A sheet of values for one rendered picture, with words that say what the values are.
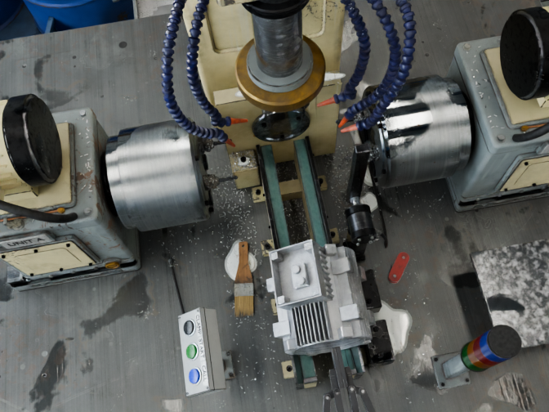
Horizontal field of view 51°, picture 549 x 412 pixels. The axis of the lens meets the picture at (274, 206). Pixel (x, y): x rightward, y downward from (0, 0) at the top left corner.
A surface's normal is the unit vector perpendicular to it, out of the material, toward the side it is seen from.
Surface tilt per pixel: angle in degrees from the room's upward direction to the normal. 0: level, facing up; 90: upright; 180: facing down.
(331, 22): 90
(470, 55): 0
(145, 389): 0
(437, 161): 66
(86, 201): 0
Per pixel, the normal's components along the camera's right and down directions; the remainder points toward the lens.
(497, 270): -0.05, -0.39
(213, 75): 0.17, 0.91
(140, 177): 0.04, 0.09
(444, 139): 0.08, 0.34
